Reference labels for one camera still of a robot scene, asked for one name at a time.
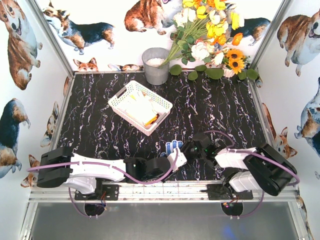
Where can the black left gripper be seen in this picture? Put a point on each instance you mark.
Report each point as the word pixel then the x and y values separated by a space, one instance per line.
pixel 169 152

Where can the yellow dotted white glove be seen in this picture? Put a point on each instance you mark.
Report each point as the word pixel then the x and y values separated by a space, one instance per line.
pixel 138 107

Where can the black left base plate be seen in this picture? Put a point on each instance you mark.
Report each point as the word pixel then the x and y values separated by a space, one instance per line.
pixel 108 192

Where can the white perforated storage basket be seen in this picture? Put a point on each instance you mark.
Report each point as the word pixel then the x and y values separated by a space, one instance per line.
pixel 161 105

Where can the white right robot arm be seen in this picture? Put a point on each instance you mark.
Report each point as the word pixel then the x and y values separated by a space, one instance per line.
pixel 259 168

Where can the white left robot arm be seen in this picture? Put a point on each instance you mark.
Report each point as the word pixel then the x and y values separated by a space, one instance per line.
pixel 62 167

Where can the aluminium front rail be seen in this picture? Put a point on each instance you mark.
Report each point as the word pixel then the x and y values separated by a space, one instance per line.
pixel 179 191

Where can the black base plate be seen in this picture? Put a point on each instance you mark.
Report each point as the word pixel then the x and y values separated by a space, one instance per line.
pixel 108 192
pixel 221 192

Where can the artificial flower bouquet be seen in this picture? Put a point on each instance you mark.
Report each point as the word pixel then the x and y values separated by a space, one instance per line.
pixel 209 31

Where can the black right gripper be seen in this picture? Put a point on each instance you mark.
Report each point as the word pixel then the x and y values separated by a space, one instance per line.
pixel 188 148

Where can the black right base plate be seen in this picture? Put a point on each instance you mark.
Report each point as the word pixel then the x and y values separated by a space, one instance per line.
pixel 221 192

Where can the blue dotted white glove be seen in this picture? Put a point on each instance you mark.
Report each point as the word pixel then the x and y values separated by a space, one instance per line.
pixel 170 146

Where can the grey metal bucket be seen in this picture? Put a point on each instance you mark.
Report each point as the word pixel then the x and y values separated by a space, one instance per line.
pixel 155 67

